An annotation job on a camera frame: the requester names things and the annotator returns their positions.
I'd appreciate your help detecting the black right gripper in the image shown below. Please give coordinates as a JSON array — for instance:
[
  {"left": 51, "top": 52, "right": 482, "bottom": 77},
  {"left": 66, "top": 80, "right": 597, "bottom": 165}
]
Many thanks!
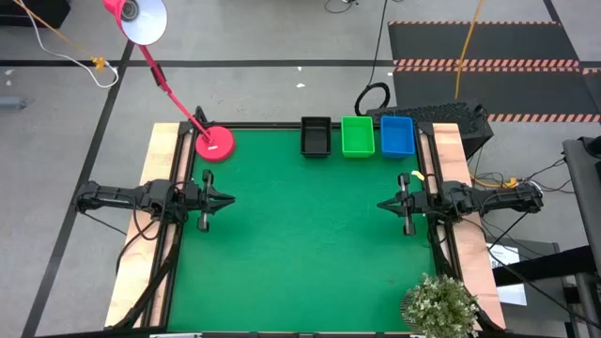
[{"left": 376, "top": 172, "right": 452, "bottom": 237}]

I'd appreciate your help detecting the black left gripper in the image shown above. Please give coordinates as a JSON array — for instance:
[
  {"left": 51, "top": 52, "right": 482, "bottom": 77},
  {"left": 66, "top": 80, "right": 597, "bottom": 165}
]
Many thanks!
[{"left": 183, "top": 169, "right": 237, "bottom": 234}]

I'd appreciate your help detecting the blue slotted plastic basket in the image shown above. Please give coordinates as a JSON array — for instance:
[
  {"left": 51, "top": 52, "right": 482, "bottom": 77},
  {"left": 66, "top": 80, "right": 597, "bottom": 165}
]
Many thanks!
[{"left": 379, "top": 115, "right": 417, "bottom": 161}]

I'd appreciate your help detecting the green slotted plastic basket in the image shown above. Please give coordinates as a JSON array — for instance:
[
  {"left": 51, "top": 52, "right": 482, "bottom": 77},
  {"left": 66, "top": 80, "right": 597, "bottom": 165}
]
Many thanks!
[{"left": 341, "top": 115, "right": 377, "bottom": 160}]

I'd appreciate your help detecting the black slotted plastic basket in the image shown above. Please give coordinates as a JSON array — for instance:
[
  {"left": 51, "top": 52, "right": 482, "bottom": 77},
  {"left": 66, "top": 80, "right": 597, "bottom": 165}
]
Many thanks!
[{"left": 300, "top": 115, "right": 333, "bottom": 160}]

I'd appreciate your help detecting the red desk lamp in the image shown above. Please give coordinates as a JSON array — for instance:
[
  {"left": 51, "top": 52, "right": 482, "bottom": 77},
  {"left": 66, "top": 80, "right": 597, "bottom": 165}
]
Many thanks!
[{"left": 101, "top": 0, "right": 236, "bottom": 164}]

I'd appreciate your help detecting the green table mat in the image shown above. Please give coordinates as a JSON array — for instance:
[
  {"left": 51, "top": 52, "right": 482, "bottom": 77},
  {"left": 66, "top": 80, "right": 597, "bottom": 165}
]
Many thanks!
[{"left": 166, "top": 129, "right": 438, "bottom": 333}]

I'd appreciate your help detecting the wooden table board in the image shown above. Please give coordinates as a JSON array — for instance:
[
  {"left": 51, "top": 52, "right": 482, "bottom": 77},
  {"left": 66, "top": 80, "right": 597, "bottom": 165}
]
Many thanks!
[
  {"left": 103, "top": 122, "right": 182, "bottom": 329},
  {"left": 424, "top": 122, "right": 507, "bottom": 330}
]

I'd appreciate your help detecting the black perforated computer tower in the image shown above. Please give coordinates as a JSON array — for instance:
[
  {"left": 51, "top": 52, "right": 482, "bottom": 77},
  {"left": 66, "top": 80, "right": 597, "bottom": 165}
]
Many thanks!
[{"left": 365, "top": 99, "right": 495, "bottom": 159}]

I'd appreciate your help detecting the potted plant with pale leaves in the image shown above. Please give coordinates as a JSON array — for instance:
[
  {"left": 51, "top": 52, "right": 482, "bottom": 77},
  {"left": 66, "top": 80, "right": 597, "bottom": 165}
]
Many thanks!
[{"left": 401, "top": 273, "right": 483, "bottom": 338}]

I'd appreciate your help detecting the white paper sheet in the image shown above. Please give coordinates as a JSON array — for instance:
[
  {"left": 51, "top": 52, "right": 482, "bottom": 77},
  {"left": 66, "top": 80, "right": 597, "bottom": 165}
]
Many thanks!
[{"left": 485, "top": 242, "right": 529, "bottom": 307}]

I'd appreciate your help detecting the black metal stand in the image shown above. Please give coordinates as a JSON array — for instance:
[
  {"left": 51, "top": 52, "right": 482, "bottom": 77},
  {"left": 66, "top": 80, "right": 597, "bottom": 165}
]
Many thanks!
[{"left": 492, "top": 135, "right": 601, "bottom": 338}]

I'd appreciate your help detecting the black striped floor mat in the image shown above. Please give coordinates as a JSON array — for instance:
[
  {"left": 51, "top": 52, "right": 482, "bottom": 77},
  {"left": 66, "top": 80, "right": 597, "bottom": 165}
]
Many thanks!
[{"left": 387, "top": 20, "right": 601, "bottom": 124}]

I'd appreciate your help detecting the grey floor object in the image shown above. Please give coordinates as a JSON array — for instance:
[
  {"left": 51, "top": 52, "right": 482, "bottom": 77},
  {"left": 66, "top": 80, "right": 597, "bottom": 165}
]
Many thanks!
[{"left": 0, "top": 95, "right": 28, "bottom": 111}]

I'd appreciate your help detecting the black box on floor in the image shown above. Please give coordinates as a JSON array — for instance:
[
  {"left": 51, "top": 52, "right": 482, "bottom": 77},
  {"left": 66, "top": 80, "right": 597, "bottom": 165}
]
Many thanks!
[{"left": 0, "top": 0, "right": 72, "bottom": 29}]

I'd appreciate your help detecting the black metal table frame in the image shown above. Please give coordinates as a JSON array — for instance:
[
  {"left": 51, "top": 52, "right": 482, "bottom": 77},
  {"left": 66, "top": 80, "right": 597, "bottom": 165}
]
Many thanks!
[{"left": 105, "top": 119, "right": 507, "bottom": 338}]

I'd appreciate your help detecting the black hanging cable with coil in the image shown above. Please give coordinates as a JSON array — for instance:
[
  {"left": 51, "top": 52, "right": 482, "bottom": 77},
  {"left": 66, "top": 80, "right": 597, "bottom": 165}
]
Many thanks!
[{"left": 353, "top": 0, "right": 393, "bottom": 118}]

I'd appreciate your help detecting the white floor cable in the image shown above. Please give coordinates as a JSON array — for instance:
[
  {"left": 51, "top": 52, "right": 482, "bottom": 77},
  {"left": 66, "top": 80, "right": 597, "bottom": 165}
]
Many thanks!
[{"left": 18, "top": 0, "right": 120, "bottom": 89}]

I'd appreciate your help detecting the yellow hanging cable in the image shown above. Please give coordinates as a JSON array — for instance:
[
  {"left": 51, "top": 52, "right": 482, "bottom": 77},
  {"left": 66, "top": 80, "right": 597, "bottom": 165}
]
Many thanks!
[{"left": 454, "top": 0, "right": 485, "bottom": 100}]

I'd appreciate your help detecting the orange cable with yellow connector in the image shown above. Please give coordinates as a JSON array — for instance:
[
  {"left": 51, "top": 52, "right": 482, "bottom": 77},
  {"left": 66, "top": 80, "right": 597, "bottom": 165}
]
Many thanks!
[{"left": 12, "top": 0, "right": 108, "bottom": 71}]

